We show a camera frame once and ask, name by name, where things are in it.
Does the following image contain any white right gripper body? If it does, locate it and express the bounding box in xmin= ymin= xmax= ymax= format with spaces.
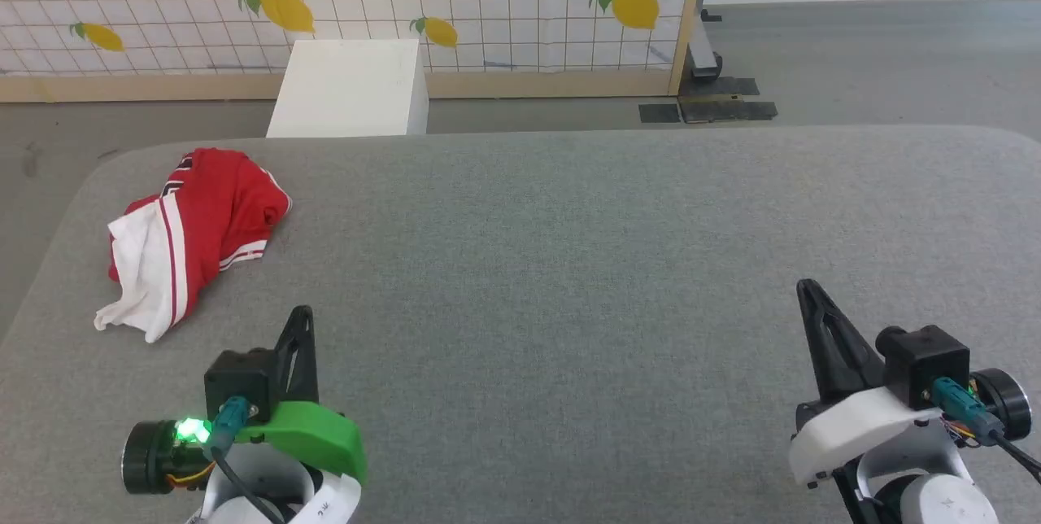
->
xmin=789 ymin=369 xmax=1032 ymax=489

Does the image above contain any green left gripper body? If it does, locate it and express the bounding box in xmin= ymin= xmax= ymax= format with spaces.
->
xmin=122 ymin=402 xmax=368 ymax=497

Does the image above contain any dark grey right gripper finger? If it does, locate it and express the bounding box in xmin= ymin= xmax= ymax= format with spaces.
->
xmin=805 ymin=280 xmax=886 ymax=400
xmin=797 ymin=280 xmax=847 ymax=404

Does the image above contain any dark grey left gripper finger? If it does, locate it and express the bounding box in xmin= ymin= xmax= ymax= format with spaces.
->
xmin=293 ymin=306 xmax=320 ymax=407
xmin=274 ymin=306 xmax=304 ymax=408

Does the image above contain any red white basketball jersey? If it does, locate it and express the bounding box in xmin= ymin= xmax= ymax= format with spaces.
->
xmin=94 ymin=147 xmax=292 ymax=343

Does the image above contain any grey padded work surface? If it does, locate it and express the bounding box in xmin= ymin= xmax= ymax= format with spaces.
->
xmin=0 ymin=125 xmax=1041 ymax=524

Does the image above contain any large black floor plate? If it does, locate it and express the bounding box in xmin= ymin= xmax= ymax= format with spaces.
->
xmin=679 ymin=76 xmax=778 ymax=124

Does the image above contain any white box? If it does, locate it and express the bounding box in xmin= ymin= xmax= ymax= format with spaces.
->
xmin=266 ymin=39 xmax=429 ymax=138

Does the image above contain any grey metal partition foot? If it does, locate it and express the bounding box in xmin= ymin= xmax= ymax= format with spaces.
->
xmin=687 ymin=10 xmax=725 ymax=84

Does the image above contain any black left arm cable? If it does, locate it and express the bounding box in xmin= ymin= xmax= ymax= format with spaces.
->
xmin=206 ymin=395 xmax=287 ymax=524

